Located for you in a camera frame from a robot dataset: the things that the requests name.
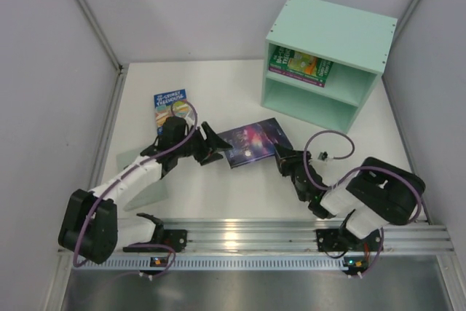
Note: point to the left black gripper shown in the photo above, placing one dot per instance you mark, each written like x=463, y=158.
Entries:
x=201, y=144

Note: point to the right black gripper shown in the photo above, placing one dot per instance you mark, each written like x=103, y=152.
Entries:
x=291, y=162

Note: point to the dark galaxy cover book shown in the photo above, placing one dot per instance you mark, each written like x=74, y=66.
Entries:
x=254, y=142

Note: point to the blue treehouse book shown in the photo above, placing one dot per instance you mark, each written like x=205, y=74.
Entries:
x=168, y=104

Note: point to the pale green booklet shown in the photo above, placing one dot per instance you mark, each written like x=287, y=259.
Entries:
x=156, y=192

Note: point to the purple 117-storey treehouse book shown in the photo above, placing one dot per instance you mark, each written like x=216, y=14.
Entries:
x=308, y=80

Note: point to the green 104-storey treehouse book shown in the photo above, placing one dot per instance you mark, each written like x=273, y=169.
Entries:
x=302, y=64

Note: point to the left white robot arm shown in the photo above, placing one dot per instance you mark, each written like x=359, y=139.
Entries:
x=91, y=227

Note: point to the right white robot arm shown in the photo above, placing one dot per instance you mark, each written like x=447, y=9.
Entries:
x=378, y=194

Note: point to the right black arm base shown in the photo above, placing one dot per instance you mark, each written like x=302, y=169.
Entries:
x=341, y=240

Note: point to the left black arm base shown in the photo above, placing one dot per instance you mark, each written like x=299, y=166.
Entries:
x=174, y=238

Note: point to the mint green wooden shelf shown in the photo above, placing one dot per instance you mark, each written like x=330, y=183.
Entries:
x=356, y=41

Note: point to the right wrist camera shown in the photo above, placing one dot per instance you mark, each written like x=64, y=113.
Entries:
x=324, y=157

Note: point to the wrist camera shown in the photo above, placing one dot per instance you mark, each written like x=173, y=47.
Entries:
x=324, y=157
x=189, y=118

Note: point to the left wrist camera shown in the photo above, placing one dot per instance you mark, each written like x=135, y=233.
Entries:
x=189, y=118

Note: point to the aluminium mounting rail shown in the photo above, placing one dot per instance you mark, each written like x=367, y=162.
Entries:
x=240, y=223

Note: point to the perforated cable duct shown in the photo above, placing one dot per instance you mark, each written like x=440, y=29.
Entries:
x=228, y=263

